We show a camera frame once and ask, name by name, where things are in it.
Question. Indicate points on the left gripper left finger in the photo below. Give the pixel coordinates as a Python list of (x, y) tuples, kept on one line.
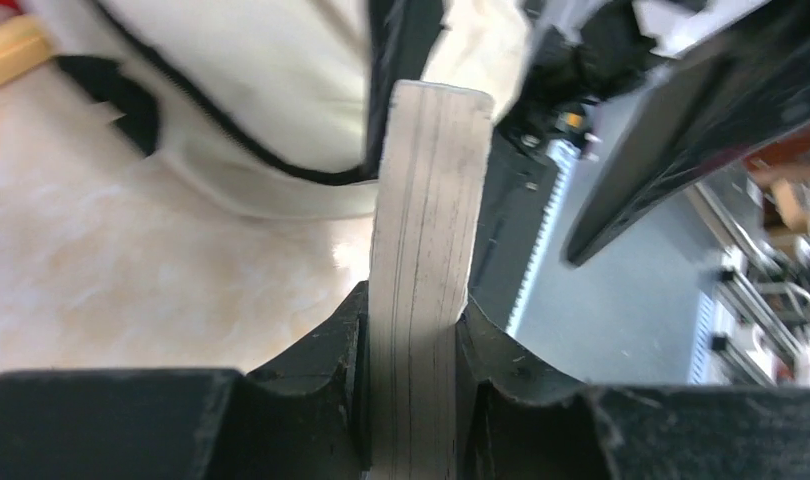
[(301, 415)]

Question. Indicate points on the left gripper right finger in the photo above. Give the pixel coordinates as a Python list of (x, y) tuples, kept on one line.
[(521, 418)]

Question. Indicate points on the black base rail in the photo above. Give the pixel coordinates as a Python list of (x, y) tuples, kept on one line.
[(521, 198)]

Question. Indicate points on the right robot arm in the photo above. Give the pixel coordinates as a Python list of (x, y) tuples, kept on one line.
[(744, 91)]

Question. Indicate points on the blue book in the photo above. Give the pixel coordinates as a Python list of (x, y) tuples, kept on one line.
[(430, 189)]

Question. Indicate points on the cream canvas backpack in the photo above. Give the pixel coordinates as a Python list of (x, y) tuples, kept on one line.
[(277, 109)]

